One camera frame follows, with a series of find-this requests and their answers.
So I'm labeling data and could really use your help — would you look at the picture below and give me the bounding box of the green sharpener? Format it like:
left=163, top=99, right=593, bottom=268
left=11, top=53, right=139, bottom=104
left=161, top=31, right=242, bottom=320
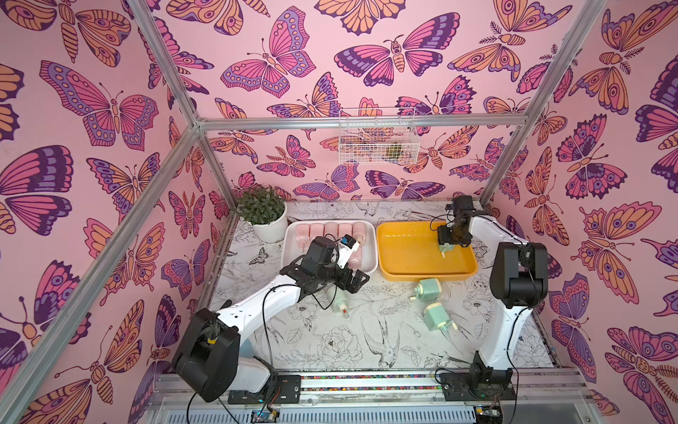
left=332, top=298, right=349, bottom=319
left=439, top=243, right=456, bottom=258
left=410, top=278, right=442, bottom=303
left=422, top=302, right=458, bottom=331

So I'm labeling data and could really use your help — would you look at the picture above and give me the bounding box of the pink sharpener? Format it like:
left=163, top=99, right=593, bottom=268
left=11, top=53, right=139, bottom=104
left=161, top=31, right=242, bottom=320
left=348, top=246, right=363, bottom=270
left=309, top=223, right=325, bottom=241
left=295, top=224, right=310, bottom=252
left=352, top=222, right=367, bottom=246
left=337, top=223, right=353, bottom=239
left=323, top=222, right=339, bottom=241

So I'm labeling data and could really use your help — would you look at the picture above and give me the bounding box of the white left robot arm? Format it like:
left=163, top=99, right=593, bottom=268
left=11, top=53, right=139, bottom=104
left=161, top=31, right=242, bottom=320
left=171, top=234, right=370, bottom=402

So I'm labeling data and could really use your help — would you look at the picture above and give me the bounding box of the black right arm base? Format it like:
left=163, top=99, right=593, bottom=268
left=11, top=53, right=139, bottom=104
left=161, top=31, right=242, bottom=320
left=434, top=352, right=517, bottom=402

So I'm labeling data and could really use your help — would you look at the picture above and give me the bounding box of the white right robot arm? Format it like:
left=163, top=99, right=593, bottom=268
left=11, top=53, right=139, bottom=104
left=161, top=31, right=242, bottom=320
left=435, top=195, right=549, bottom=373

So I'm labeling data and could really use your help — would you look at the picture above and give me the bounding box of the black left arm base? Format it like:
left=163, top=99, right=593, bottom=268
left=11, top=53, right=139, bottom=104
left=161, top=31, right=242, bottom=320
left=228, top=374, right=302, bottom=406

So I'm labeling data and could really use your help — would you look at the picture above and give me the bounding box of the white plastic storage box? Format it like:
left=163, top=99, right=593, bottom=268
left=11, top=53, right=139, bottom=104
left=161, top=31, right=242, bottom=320
left=279, top=219, right=378, bottom=276

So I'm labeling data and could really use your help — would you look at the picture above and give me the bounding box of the yellow plastic storage box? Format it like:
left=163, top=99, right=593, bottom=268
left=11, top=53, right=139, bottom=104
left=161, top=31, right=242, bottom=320
left=376, top=221, right=478, bottom=282

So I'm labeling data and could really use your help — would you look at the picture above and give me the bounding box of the white plastic flower pot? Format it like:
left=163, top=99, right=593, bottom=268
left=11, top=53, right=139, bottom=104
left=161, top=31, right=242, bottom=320
left=252, top=205, right=289, bottom=244

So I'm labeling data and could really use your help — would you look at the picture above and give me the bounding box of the green leafy plant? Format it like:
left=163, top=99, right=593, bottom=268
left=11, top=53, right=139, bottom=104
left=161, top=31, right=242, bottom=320
left=237, top=187, right=286, bottom=225

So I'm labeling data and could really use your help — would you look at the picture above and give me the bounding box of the green circuit board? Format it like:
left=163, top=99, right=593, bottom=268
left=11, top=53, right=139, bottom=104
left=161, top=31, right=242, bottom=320
left=250, top=408, right=280, bottom=424

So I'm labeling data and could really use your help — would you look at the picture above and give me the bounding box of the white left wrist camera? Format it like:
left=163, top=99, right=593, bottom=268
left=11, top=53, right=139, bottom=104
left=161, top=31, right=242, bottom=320
left=337, top=234, right=360, bottom=269

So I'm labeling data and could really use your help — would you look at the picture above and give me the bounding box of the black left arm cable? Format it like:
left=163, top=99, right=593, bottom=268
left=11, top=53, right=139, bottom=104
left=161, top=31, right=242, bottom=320
left=184, top=280, right=340, bottom=424

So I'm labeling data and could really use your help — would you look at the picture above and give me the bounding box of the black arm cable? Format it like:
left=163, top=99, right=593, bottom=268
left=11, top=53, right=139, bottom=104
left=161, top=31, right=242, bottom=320
left=428, top=211, right=536, bottom=424
left=184, top=280, right=340, bottom=424

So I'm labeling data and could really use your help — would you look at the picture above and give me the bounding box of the white wire basket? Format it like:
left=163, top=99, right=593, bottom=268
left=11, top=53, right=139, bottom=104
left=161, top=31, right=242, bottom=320
left=337, top=114, right=420, bottom=166

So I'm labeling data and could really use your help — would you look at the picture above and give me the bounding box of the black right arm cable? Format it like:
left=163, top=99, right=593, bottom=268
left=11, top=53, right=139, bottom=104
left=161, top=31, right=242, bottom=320
left=428, top=211, right=536, bottom=424

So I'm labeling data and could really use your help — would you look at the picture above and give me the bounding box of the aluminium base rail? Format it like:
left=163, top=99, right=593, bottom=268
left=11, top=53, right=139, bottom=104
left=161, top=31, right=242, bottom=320
left=142, top=369, right=604, bottom=423

